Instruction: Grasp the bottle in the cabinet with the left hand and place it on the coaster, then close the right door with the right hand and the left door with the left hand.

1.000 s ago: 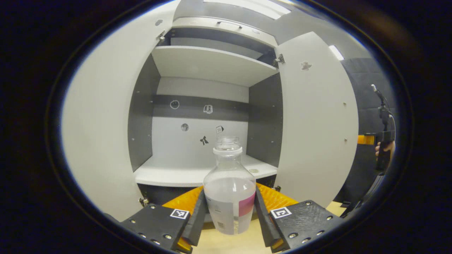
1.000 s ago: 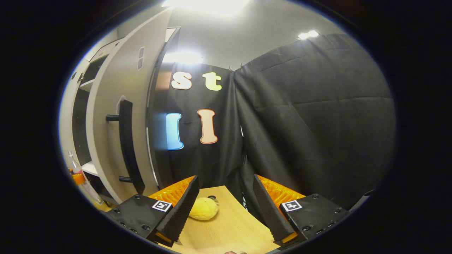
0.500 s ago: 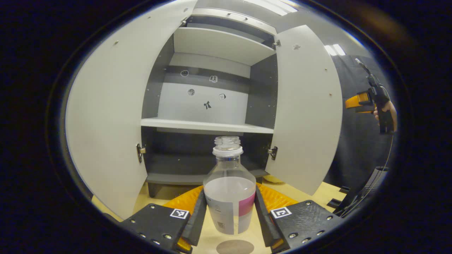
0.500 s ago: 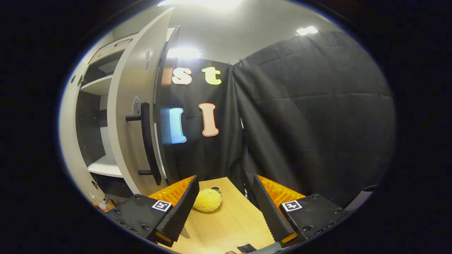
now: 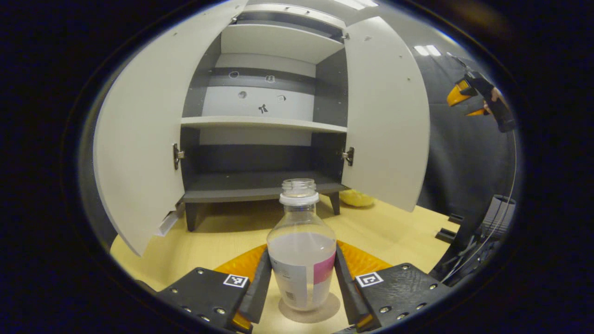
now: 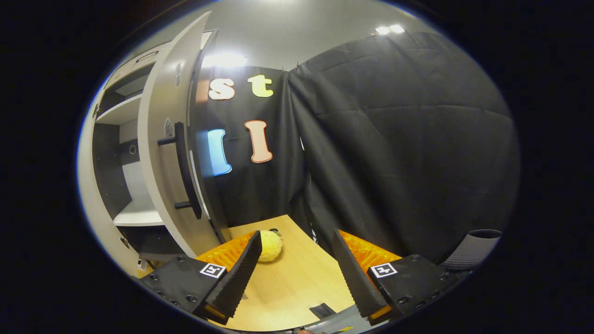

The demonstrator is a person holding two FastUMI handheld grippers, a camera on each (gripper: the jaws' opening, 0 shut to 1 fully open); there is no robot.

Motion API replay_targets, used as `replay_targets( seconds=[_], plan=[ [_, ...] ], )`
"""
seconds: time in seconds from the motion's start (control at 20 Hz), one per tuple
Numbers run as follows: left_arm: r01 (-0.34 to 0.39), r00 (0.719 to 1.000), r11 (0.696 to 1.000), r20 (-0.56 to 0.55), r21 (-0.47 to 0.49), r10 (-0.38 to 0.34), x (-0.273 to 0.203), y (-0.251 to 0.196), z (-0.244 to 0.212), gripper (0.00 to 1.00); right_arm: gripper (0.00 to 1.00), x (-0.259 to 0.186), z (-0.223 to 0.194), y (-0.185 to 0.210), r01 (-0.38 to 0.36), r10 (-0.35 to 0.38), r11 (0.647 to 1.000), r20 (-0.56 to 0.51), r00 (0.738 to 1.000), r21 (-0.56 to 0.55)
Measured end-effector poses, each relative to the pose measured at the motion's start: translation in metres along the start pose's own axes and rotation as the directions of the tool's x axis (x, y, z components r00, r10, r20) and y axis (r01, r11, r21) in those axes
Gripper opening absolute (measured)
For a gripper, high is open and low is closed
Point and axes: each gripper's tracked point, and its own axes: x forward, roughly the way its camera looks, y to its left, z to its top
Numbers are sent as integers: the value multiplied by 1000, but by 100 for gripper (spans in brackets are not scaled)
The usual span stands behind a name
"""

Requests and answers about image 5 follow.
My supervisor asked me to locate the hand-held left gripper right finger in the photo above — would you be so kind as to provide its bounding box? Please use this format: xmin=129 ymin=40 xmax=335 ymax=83
xmin=334 ymin=240 xmax=452 ymax=333

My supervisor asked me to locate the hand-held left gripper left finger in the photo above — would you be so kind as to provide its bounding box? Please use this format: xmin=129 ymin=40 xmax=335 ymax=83
xmin=155 ymin=244 xmax=273 ymax=334

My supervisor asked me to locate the clear plastic bottle pink label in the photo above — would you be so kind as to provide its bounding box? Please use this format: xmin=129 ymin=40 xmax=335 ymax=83
xmin=267 ymin=179 xmax=337 ymax=311

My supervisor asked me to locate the round grey coaster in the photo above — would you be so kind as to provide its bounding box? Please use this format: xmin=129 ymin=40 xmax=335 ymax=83
xmin=278 ymin=292 xmax=354 ymax=324

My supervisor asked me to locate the white cabinet door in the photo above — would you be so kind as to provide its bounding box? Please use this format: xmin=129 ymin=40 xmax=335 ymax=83
xmin=341 ymin=16 xmax=431 ymax=213
xmin=93 ymin=0 xmax=249 ymax=257

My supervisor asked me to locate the black backdrop cloth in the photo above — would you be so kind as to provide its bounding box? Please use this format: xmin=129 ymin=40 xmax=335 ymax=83
xmin=79 ymin=53 xmax=519 ymax=279

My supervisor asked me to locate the yellow plush toy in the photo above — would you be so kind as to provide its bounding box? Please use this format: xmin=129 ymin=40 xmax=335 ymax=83
xmin=340 ymin=189 xmax=375 ymax=208

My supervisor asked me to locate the grey round bin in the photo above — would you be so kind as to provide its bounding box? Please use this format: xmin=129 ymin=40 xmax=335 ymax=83
xmin=480 ymin=195 xmax=517 ymax=239

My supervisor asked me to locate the black metal stand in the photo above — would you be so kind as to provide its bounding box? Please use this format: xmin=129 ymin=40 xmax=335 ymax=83
xmin=429 ymin=212 xmax=492 ymax=284

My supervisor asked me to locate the thin white cable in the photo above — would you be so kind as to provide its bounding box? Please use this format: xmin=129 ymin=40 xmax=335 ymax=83
xmin=441 ymin=130 xmax=517 ymax=283

